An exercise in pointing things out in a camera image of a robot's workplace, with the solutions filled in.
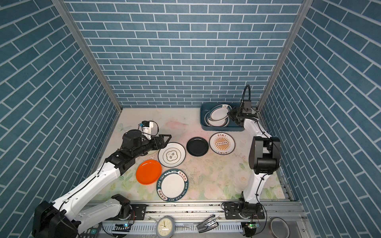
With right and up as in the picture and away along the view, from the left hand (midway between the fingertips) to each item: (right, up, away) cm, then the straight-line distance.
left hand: (166, 137), depth 76 cm
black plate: (+16, -9, +24) cm, 30 cm away
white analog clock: (+2, -40, -10) cm, 41 cm away
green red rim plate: (+32, +15, +32) cm, 48 cm away
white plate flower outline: (+1, -13, +18) cm, 22 cm away
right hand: (+36, +15, +21) cm, 44 cm away
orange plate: (-13, -22, +12) cm, 28 cm away
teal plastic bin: (+22, +19, +39) cm, 49 cm away
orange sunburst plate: (+33, -7, +23) cm, 41 cm away
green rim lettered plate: (+2, -28, +7) cm, 29 cm away
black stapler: (+21, -40, -7) cm, 46 cm away
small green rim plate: (+30, +7, +31) cm, 44 cm away
